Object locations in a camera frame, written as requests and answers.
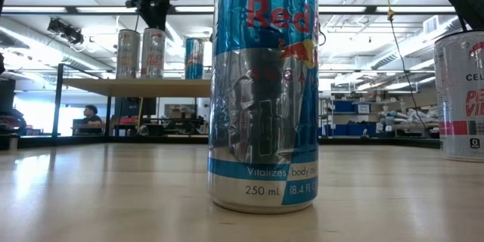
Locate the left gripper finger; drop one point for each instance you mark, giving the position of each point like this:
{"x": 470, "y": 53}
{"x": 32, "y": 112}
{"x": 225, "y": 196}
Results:
{"x": 149, "y": 15}
{"x": 159, "y": 17}

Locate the white Celsius can red print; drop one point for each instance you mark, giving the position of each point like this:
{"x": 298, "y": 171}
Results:
{"x": 153, "y": 56}
{"x": 459, "y": 102}

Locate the white Celsius can orange print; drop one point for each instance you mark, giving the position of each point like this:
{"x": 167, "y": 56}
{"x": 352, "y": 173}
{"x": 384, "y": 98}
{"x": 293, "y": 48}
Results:
{"x": 128, "y": 56}

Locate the long ceiling light bar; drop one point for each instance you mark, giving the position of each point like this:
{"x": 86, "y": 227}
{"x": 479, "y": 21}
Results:
{"x": 75, "y": 9}

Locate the black ceiling spotlight cluster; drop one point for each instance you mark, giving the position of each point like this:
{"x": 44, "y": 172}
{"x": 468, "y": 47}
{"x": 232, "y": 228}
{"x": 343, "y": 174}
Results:
{"x": 66, "y": 30}

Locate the black box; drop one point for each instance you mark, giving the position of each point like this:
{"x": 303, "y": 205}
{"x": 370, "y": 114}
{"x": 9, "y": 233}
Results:
{"x": 130, "y": 106}

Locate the person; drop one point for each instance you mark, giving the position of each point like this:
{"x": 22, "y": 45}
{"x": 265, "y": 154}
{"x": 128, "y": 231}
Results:
{"x": 90, "y": 119}

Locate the metal rack blue bins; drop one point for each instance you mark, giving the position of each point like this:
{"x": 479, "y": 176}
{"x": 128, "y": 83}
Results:
{"x": 342, "y": 106}

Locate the cluttered workbench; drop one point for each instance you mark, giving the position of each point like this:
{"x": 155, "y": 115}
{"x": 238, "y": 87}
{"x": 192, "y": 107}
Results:
{"x": 416, "y": 115}

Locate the wooden shelf black metal frame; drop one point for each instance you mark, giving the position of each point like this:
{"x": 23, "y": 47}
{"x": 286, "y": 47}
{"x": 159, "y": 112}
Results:
{"x": 143, "y": 87}

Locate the silver ventilation duct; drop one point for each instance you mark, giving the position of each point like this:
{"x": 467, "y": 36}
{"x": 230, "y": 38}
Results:
{"x": 408, "y": 49}
{"x": 38, "y": 47}

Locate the black aluminium table frame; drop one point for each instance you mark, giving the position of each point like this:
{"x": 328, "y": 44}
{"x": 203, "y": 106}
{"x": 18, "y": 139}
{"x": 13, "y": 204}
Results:
{"x": 151, "y": 140}

